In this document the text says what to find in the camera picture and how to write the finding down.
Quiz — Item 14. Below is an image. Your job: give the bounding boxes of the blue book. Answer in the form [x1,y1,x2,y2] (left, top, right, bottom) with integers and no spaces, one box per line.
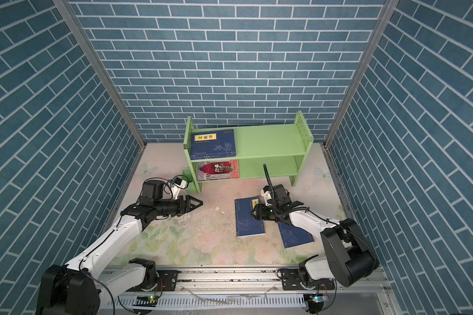
[235,196,265,238]
[189,129,237,160]
[277,223,314,249]

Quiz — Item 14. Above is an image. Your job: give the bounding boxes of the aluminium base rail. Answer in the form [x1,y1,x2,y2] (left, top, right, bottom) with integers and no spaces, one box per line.
[99,266,399,314]

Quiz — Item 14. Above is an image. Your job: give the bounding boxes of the green two-tier shelf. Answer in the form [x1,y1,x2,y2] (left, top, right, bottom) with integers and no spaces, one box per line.
[183,111,314,193]

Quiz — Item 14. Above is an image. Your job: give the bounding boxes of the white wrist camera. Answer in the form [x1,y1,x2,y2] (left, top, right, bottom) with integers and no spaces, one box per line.
[169,175,187,200]
[260,186,272,206]

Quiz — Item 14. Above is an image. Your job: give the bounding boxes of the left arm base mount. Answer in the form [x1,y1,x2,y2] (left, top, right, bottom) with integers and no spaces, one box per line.
[127,270,179,293]

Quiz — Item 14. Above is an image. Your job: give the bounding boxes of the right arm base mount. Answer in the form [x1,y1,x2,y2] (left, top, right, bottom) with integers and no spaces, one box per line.
[275,268,336,291]

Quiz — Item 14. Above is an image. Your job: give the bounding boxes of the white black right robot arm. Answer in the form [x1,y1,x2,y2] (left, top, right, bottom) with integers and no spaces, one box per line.
[251,202,379,287]

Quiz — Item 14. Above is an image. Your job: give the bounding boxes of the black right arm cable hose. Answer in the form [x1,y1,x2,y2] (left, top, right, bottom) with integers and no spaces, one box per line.
[263,163,279,206]

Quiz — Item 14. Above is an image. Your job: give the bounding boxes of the aluminium corner frame post right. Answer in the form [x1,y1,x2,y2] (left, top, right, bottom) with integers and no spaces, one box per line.
[324,0,399,149]

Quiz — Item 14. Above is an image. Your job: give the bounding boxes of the aluminium corner frame post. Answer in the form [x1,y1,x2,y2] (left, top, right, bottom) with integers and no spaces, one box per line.
[53,0,147,150]
[324,0,399,149]

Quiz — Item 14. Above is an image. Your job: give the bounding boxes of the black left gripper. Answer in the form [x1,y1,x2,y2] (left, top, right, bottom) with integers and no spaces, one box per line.
[154,195,204,217]

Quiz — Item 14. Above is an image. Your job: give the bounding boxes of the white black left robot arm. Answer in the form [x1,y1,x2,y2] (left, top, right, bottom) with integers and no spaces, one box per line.
[35,178,203,314]

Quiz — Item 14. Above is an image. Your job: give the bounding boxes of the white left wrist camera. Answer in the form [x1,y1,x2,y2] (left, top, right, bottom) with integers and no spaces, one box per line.
[169,175,187,200]

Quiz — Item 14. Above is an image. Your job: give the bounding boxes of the red pink illustrated book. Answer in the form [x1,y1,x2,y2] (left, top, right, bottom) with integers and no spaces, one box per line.
[197,160,240,181]

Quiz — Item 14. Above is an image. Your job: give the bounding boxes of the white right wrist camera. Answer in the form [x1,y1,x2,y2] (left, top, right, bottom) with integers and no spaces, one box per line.
[260,186,272,206]

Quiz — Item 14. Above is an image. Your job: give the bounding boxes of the aluminium corner frame post left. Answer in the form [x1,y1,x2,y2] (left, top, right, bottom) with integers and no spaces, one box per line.
[53,0,147,150]

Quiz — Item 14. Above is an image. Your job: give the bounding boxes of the small green box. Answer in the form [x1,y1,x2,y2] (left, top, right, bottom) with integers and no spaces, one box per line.
[182,168,198,194]

